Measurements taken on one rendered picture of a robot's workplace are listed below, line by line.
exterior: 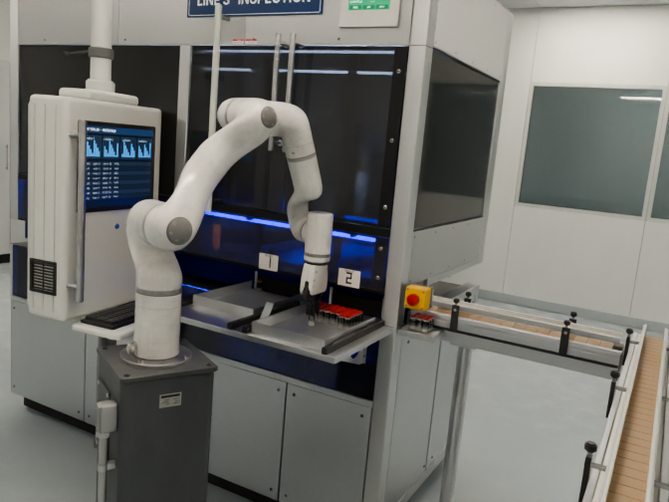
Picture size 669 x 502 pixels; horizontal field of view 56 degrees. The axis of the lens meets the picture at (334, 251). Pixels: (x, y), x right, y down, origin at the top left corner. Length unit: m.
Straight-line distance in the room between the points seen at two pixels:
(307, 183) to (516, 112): 4.95
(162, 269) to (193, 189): 0.22
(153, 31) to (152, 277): 1.30
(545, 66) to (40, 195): 5.31
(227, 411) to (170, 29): 1.52
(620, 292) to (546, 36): 2.58
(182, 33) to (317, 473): 1.75
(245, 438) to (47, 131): 1.35
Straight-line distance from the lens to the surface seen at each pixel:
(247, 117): 1.71
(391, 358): 2.17
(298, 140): 1.87
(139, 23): 2.79
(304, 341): 1.86
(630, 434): 1.49
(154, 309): 1.70
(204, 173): 1.70
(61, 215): 2.25
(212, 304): 2.20
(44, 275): 2.34
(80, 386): 3.23
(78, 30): 3.06
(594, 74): 6.62
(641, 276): 6.58
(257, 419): 2.55
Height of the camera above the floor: 1.47
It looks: 10 degrees down
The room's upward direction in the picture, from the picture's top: 5 degrees clockwise
